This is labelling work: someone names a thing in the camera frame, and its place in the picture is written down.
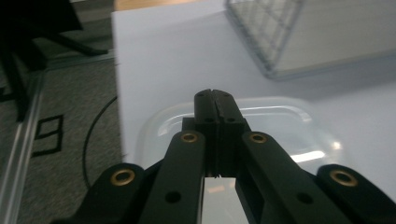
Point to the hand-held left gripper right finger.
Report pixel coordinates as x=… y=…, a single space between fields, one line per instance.
x=229 y=124

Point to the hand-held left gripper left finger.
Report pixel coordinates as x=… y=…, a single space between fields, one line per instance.
x=209 y=124

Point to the large clear storage box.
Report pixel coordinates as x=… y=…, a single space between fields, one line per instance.
x=327 y=34

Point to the wooden board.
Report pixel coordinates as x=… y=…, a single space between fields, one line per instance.
x=149 y=4

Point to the black stand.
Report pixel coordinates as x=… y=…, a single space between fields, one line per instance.
x=34 y=28

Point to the metal rail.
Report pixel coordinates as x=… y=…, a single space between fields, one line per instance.
x=18 y=149

